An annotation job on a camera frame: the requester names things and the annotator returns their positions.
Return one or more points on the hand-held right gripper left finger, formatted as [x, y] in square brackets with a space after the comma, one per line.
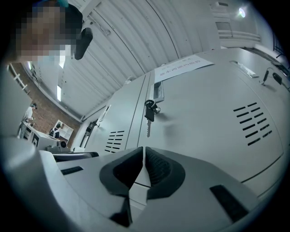
[113, 176]

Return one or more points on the blue head cap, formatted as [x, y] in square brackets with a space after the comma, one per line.
[56, 2]

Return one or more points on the white shelf unit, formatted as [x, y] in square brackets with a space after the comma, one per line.
[66, 132]

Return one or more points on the white paper notice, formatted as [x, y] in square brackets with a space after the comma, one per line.
[181, 66]

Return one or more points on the black head camera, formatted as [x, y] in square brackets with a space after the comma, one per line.
[82, 43]

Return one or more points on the person's head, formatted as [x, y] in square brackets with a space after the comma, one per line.
[45, 31]

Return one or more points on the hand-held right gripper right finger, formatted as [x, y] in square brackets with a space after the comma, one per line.
[170, 176]

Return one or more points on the long ceiling light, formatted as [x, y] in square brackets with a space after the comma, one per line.
[59, 93]
[61, 64]

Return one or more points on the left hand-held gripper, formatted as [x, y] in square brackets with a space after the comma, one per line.
[52, 145]

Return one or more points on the black mezzanine railing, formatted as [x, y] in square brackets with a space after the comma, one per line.
[278, 47]

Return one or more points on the round ceiling light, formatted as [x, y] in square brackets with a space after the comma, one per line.
[242, 11]

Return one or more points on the grey metal locker cabinet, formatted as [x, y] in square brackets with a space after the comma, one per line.
[204, 136]

